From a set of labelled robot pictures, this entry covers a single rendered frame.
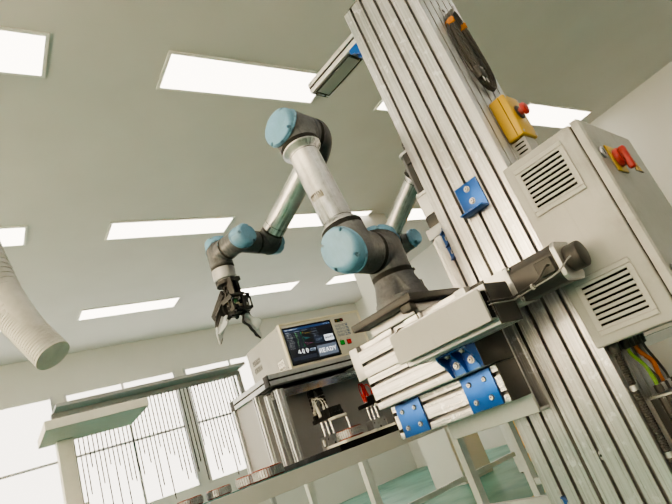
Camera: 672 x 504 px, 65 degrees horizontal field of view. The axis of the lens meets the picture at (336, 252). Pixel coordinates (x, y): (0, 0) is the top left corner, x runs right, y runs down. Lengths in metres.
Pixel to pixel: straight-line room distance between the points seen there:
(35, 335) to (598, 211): 2.31
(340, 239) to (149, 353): 7.65
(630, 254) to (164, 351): 8.12
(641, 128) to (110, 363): 7.74
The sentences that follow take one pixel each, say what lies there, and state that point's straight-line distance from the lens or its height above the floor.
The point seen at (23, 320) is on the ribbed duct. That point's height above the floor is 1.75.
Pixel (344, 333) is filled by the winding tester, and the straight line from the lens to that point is 2.45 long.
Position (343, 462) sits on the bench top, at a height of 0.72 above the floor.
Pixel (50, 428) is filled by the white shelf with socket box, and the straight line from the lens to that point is 2.27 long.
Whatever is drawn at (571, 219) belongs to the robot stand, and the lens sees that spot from 1.29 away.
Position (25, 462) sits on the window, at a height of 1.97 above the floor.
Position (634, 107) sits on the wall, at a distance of 7.22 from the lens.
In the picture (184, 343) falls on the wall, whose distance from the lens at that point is 9.03.
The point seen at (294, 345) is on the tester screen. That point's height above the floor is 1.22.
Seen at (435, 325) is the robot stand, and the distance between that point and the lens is 1.16.
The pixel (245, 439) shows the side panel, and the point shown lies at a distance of 2.52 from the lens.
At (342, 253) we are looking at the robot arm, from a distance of 1.31.
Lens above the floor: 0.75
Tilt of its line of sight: 20 degrees up
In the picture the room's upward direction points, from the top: 21 degrees counter-clockwise
